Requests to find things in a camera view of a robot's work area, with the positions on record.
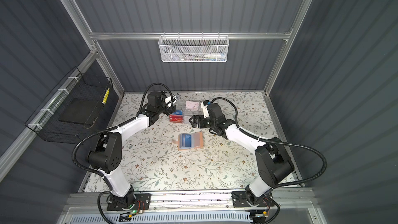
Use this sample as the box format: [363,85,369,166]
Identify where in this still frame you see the black wire mesh basket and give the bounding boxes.
[25,67,118,144]

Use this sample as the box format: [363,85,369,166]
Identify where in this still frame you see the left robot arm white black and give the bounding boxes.
[88,91,180,209]

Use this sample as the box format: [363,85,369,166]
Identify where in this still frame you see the white tube in basket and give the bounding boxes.
[204,53,227,62]

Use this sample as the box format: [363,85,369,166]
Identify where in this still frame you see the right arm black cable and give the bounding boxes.
[210,97,328,189]

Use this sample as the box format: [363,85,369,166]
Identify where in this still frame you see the red card in organizer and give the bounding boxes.
[169,115,184,123]

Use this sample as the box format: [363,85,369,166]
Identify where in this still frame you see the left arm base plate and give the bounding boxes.
[106,194,152,211]

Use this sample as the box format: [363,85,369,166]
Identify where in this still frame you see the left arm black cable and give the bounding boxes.
[72,82,175,224]

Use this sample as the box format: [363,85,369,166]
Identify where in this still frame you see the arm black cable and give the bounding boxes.
[210,97,328,189]
[72,82,175,224]

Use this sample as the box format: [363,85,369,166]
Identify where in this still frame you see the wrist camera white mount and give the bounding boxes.
[164,95,177,105]
[201,100,211,118]

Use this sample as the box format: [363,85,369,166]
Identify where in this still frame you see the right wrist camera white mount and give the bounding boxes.
[201,100,211,118]

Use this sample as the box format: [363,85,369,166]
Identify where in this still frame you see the black pad in basket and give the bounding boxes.
[59,99,97,124]

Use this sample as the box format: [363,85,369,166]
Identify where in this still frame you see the yellow tag on basket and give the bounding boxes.
[102,88,110,105]

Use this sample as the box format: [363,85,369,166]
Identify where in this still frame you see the clear acrylic card organizer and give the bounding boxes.
[175,99,201,124]

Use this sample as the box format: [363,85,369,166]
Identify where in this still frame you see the pink card in organizer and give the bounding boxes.
[186,101,200,110]

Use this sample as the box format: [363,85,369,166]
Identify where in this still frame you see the pink leather card holder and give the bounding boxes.
[173,131,204,150]

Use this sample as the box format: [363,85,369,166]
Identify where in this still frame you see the blue credit card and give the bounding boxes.
[173,110,183,116]
[179,134,193,149]

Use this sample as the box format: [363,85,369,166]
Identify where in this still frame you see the white wire mesh basket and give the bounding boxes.
[158,36,230,63]

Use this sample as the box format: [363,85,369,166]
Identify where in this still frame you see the aluminium front rail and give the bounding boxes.
[62,187,319,214]

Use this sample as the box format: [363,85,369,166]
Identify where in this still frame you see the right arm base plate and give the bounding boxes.
[231,190,275,208]

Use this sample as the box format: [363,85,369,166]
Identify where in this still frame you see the white perforated cable duct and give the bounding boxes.
[69,211,252,224]

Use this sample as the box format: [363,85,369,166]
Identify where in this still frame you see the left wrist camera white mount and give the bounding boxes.
[164,95,177,105]

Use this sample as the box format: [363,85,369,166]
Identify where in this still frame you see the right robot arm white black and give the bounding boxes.
[189,101,294,205]

